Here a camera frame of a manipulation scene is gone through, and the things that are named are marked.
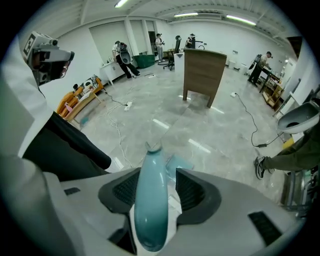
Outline black cable with adapter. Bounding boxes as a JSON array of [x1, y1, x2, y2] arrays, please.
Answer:
[[234, 93, 286, 149]]

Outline black office chair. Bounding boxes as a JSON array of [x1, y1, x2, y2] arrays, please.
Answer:
[[157, 35, 182, 72]]

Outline black white patterned cushion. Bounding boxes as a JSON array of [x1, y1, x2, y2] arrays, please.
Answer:
[[83, 74, 100, 90]]

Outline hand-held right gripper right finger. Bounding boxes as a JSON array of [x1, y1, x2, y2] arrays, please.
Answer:
[[159, 167, 304, 256]]

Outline brown wooden desk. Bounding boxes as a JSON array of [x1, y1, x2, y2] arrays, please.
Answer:
[[182, 48, 228, 109]]

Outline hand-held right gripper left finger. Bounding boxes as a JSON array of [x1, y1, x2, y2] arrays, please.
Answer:
[[42, 166, 141, 256]]

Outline white low cabinet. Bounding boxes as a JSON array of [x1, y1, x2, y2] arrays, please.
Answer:
[[99, 61, 126, 86]]

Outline light wooden low table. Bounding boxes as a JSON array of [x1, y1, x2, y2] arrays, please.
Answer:
[[65, 90, 104, 131]]

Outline green bin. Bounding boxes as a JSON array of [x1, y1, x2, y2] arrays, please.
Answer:
[[131, 53, 157, 70]]

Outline thin black power cable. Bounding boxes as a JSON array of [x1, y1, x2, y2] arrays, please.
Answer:
[[103, 91, 129, 105]]

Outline long white cable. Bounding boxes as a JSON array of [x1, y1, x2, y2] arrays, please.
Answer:
[[103, 99, 136, 169]]

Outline light wooden shelf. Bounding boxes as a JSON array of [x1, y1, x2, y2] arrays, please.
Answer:
[[264, 81, 286, 111]]

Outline black shorts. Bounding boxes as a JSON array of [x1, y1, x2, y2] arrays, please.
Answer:
[[22, 111, 113, 183]]

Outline grey head-mounted camera rig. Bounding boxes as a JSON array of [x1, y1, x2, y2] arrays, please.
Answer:
[[22, 31, 76, 87]]

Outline black framed table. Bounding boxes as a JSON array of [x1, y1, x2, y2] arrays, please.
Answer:
[[258, 66, 281, 95]]

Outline teal plastic dustpan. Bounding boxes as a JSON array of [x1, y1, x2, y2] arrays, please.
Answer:
[[134, 141, 195, 253]]

